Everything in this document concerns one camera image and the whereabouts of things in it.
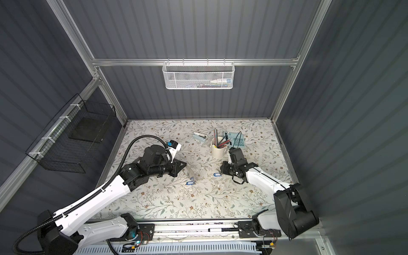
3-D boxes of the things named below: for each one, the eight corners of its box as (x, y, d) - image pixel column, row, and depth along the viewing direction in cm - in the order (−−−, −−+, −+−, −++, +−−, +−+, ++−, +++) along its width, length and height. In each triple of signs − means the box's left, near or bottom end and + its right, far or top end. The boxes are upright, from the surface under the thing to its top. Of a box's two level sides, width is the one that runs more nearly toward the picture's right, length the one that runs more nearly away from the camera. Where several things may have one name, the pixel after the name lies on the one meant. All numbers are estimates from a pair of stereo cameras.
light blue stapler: (191, 139, 112) (191, 137, 110) (194, 133, 115) (194, 131, 113) (204, 143, 109) (204, 140, 108) (207, 137, 113) (207, 135, 111)
